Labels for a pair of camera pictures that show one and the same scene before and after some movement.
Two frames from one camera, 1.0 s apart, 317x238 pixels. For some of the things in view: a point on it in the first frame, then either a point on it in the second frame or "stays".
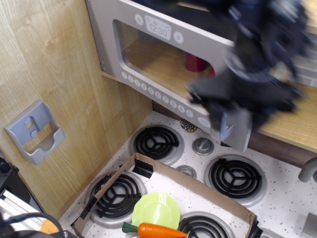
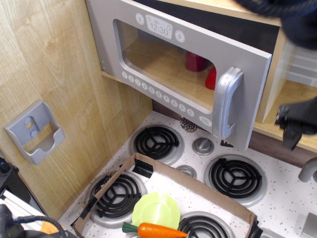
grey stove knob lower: [188, 170] stays
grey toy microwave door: [157, 55] stays
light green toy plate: [156, 208] stays
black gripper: [253, 96] to [299, 117]
